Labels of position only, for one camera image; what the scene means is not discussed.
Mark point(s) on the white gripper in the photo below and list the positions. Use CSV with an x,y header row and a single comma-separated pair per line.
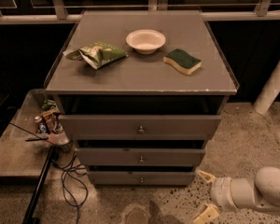
x,y
220,192

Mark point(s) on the grey bottom drawer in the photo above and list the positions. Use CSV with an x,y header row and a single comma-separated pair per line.
x,y
141,176

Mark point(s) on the grey drawer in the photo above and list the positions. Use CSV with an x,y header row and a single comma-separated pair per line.
x,y
141,176
140,127
139,156

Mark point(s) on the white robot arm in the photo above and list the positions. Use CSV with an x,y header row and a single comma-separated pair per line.
x,y
261,193

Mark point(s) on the grey drawer cabinet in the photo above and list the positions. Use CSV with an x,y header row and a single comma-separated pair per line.
x,y
142,84

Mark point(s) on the grey middle drawer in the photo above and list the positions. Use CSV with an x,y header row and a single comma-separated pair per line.
x,y
139,156

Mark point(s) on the grey top drawer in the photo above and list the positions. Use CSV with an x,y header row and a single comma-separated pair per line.
x,y
140,127

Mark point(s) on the green yellow sponge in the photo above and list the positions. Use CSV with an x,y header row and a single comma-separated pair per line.
x,y
181,61

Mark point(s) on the white paper bowl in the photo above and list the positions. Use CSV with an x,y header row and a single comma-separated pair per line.
x,y
145,41

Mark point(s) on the brown snack packet in bin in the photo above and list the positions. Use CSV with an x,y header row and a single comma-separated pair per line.
x,y
51,118

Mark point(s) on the soda can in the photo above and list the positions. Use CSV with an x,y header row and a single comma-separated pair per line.
x,y
41,124

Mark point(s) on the black stand pole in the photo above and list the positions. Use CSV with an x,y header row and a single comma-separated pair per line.
x,y
29,215

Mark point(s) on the green chip bag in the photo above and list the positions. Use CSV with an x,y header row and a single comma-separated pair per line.
x,y
97,54

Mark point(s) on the metal window railing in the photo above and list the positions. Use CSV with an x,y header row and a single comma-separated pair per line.
x,y
127,6

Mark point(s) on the green snack packet in bin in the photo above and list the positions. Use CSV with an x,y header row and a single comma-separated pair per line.
x,y
48,105

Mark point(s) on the clear plastic bin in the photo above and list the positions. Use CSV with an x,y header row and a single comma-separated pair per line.
x,y
24,126

